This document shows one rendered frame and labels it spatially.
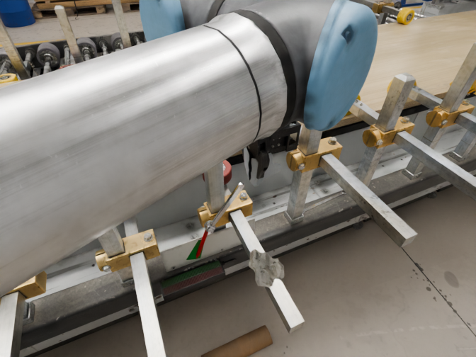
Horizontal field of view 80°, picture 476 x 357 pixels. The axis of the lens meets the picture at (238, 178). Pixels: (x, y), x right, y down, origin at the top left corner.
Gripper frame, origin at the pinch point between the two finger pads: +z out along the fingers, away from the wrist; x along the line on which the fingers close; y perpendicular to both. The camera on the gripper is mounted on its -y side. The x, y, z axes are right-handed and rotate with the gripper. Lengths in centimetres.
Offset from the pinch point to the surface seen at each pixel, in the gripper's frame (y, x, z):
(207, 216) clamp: -8.5, 6.3, 14.1
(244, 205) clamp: 1.0, 5.5, 13.7
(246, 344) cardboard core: -1, -3, 93
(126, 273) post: -30.6, 6.2, 25.5
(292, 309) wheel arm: -1.0, -21.1, 14.5
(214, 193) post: -6.1, 6.2, 7.0
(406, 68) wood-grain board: 98, 47, 11
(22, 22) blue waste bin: -136, 569, 93
